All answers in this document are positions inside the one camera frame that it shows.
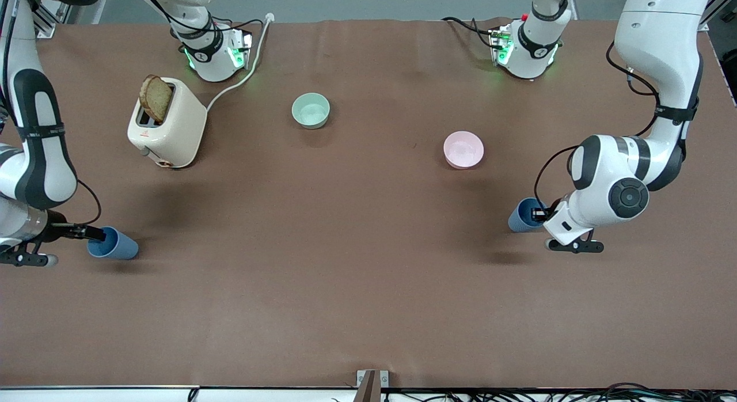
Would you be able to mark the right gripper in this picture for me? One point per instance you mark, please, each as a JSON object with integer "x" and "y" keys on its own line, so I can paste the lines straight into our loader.
{"x": 59, "y": 231}

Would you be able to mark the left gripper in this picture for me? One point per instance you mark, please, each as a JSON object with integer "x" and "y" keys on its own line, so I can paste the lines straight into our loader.
{"x": 541, "y": 213}

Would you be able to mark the blue plastic cup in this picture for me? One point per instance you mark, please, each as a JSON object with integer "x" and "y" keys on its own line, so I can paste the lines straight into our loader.
{"x": 121, "y": 247}
{"x": 520, "y": 217}

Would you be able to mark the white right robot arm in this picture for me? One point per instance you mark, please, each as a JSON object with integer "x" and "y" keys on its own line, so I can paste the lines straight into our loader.
{"x": 40, "y": 154}

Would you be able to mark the pink bowl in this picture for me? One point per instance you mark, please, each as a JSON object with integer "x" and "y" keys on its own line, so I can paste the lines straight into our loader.
{"x": 463, "y": 150}

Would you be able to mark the cream white toaster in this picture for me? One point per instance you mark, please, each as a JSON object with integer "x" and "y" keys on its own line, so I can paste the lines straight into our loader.
{"x": 178, "y": 131}

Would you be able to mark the brown bread slice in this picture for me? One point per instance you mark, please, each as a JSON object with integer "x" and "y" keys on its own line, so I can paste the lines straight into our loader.
{"x": 156, "y": 98}

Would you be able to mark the brown table cover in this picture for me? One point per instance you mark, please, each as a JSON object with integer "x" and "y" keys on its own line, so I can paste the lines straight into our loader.
{"x": 368, "y": 275}

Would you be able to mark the mint green bowl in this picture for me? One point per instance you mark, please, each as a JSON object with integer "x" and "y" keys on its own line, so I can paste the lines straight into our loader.
{"x": 311, "y": 111}

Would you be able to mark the aluminium frame profile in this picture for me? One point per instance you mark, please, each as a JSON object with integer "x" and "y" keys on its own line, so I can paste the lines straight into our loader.
{"x": 52, "y": 22}
{"x": 717, "y": 10}

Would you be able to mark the grey metal bracket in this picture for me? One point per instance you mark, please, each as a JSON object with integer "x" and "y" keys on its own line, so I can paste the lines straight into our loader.
{"x": 372, "y": 385}

